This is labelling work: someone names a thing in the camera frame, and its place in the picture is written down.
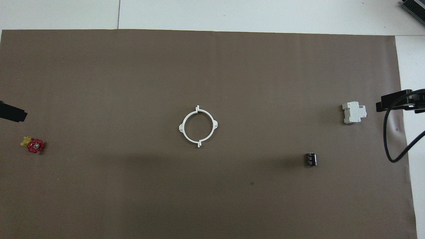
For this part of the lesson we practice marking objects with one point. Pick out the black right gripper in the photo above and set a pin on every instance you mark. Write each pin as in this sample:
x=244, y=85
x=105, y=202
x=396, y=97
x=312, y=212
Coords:
x=419, y=100

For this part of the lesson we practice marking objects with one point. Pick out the white circuit breaker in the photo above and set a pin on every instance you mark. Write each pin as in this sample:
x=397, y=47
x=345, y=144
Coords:
x=352, y=113

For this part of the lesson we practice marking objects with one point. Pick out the grey ribbed device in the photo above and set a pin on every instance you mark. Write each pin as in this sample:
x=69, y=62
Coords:
x=415, y=8

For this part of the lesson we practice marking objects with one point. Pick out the black cylindrical capacitor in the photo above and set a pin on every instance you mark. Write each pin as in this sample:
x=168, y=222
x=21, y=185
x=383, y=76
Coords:
x=310, y=159

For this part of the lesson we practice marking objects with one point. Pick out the brown paper table mat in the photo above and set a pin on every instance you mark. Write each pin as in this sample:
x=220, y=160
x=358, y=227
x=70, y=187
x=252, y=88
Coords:
x=212, y=199

